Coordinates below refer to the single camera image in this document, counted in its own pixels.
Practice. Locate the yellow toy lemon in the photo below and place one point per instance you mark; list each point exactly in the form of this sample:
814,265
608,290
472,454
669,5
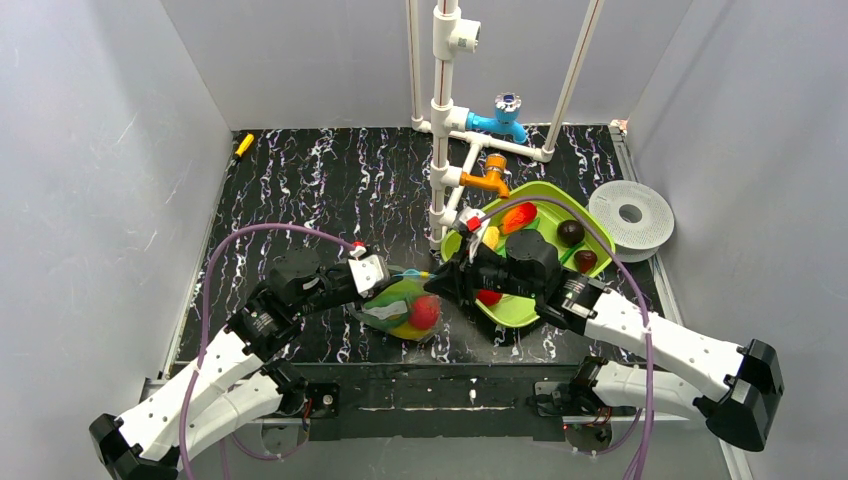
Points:
491,237

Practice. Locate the dark brown toy fruit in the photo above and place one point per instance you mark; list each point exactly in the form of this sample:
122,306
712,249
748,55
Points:
585,261

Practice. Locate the yellow screwdriver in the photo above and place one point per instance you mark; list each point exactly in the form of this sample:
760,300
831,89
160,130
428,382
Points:
244,145

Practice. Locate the blue faucet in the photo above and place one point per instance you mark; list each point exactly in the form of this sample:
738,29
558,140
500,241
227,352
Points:
505,122

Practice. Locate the white filament spool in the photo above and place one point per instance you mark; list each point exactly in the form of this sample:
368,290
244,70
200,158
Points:
637,218

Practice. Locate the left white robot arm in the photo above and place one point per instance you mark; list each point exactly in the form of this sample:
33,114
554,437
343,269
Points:
239,376

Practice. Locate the red toy strawberry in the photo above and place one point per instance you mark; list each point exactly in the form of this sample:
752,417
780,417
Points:
425,313

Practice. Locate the dark purple toy plum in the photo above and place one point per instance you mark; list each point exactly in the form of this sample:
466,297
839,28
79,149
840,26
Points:
570,233

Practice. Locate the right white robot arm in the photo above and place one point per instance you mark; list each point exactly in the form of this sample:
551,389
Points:
735,389

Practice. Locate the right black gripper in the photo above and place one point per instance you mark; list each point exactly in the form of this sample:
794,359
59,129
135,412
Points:
469,274

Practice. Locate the green plastic basket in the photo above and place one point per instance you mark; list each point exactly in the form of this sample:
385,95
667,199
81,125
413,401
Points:
554,206

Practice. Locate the red toy apple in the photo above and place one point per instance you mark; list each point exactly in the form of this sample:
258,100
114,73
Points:
488,298

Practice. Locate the clear zip top bag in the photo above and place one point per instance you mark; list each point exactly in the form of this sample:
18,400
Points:
355,309

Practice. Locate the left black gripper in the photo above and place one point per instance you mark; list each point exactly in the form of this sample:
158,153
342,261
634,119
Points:
365,290

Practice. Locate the orange red toy fruit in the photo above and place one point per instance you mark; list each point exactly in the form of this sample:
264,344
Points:
518,218

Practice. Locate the orange faucet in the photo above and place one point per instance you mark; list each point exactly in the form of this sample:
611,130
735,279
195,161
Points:
492,179

